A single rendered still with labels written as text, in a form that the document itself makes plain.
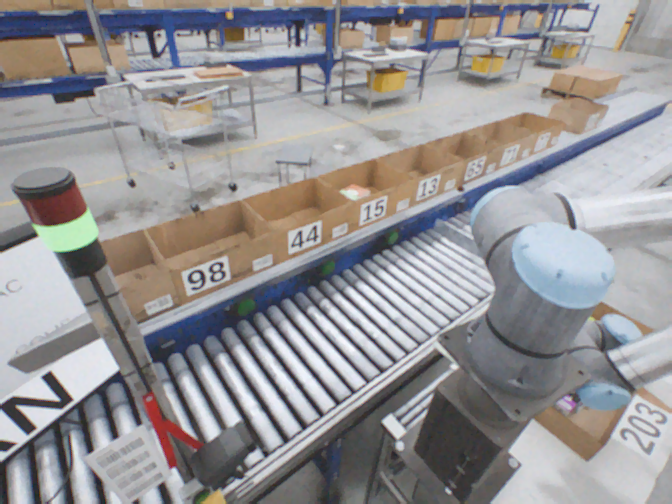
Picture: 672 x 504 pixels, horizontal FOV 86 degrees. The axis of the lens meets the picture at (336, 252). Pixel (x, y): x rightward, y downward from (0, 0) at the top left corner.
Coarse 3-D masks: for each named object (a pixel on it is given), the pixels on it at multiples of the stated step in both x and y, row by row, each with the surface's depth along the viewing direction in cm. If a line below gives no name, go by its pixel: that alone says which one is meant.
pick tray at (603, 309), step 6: (600, 306) 142; (606, 306) 140; (594, 312) 145; (600, 312) 143; (606, 312) 141; (612, 312) 139; (618, 312) 138; (594, 318) 145; (600, 318) 144; (630, 318) 135; (636, 324) 134; (642, 324) 133; (642, 330) 133; (648, 330) 132; (654, 330) 130
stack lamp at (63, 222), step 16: (64, 192) 35; (80, 192) 37; (32, 208) 34; (48, 208) 34; (64, 208) 35; (80, 208) 37; (48, 224) 35; (64, 224) 36; (80, 224) 37; (48, 240) 37; (64, 240) 37; (80, 240) 38
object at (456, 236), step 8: (440, 224) 192; (440, 232) 194; (448, 232) 189; (456, 232) 185; (456, 240) 187; (464, 240) 183; (472, 240) 179; (464, 248) 185; (472, 248) 181; (480, 256) 178
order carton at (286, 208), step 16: (272, 192) 162; (288, 192) 168; (304, 192) 174; (320, 192) 174; (336, 192) 163; (256, 208) 161; (272, 208) 166; (288, 208) 172; (304, 208) 179; (320, 208) 179; (336, 208) 150; (352, 208) 157; (272, 224) 167; (288, 224) 169; (304, 224) 143; (336, 224) 156; (288, 240) 142; (288, 256) 147
